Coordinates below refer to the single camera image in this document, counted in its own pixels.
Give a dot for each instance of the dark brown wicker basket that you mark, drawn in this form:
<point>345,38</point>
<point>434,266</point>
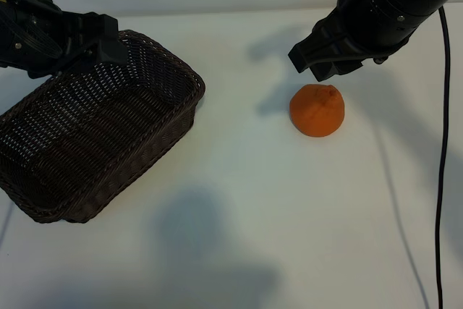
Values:
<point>90,135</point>

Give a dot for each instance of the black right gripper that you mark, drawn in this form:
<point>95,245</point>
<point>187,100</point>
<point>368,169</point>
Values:
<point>369,34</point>

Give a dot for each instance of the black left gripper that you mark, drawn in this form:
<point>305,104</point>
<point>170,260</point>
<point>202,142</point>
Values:
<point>25,34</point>

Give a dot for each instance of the orange fruit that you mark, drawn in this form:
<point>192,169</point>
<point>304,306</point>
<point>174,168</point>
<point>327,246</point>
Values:
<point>316,113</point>

